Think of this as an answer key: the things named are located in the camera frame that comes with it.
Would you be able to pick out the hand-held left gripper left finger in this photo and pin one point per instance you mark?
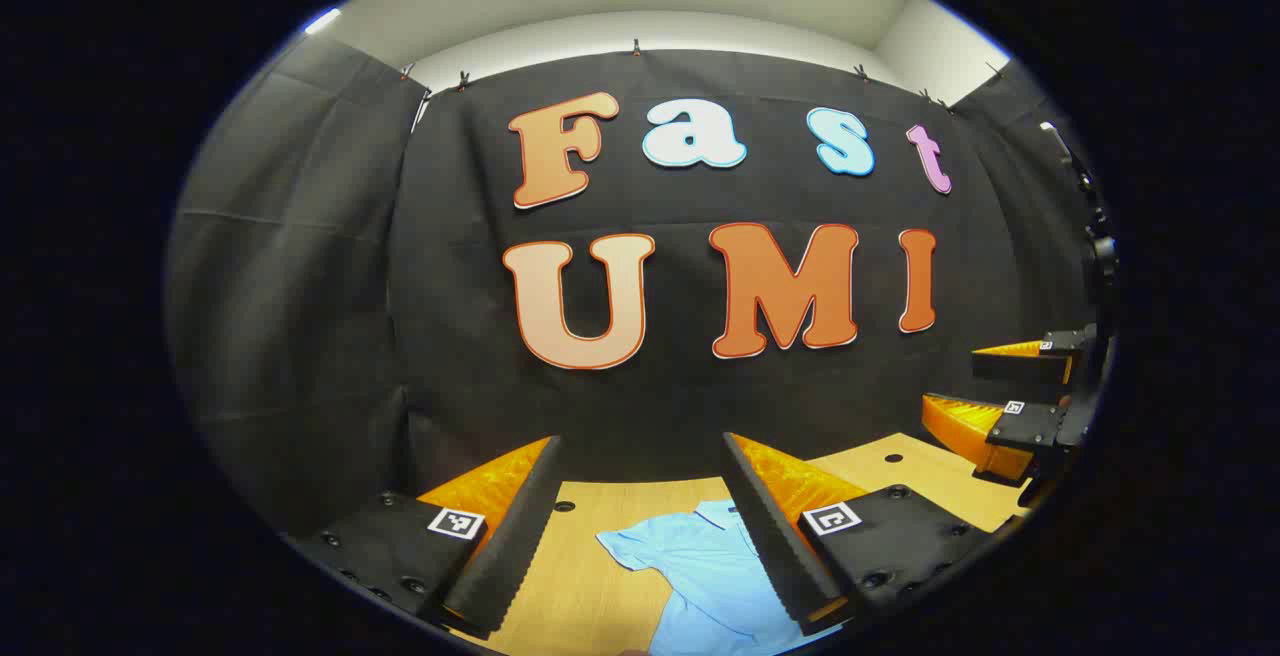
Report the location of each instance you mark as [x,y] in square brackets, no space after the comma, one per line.
[505,556]

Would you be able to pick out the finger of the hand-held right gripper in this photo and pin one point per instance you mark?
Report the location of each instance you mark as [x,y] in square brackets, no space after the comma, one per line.
[1025,428]
[1015,364]

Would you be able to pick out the light blue T-shirt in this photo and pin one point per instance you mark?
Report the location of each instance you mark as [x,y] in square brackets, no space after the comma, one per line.
[700,576]

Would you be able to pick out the white ceiling light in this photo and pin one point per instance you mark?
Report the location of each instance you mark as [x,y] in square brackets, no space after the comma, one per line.
[322,21]

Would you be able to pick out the black backdrop cloth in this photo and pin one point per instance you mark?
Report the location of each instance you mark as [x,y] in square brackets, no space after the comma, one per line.
[680,386]

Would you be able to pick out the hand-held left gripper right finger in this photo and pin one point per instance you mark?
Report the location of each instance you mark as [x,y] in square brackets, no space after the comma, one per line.
[775,546]

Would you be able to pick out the row of black cloth clips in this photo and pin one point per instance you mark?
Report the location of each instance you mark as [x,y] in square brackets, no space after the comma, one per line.
[636,47]

